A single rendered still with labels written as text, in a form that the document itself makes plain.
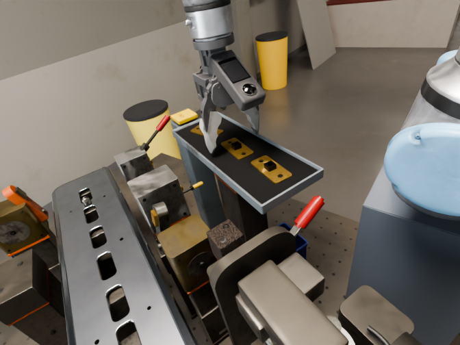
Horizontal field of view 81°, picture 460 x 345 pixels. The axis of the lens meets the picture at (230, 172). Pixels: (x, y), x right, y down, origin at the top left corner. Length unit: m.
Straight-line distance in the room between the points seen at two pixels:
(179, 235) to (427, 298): 0.48
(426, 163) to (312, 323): 0.19
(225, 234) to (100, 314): 0.28
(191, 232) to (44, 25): 2.39
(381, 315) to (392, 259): 0.19
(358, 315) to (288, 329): 0.16
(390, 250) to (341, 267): 0.36
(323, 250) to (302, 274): 0.60
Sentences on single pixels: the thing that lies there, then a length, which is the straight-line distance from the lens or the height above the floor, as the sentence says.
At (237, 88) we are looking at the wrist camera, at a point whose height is 1.31.
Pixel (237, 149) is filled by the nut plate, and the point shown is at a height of 1.16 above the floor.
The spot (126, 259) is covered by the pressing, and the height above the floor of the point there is 1.00.
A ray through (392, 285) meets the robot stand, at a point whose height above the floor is 0.91.
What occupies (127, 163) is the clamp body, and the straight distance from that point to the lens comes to 0.86.
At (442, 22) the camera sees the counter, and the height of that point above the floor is 0.35.
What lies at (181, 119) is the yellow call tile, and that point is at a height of 1.16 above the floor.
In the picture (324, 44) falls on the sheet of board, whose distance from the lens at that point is 5.28.
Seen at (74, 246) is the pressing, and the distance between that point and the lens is 0.76.
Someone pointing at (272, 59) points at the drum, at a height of 0.43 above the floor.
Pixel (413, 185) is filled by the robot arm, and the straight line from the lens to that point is 0.36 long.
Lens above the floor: 1.46
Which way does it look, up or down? 36 degrees down
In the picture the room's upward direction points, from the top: 11 degrees counter-clockwise
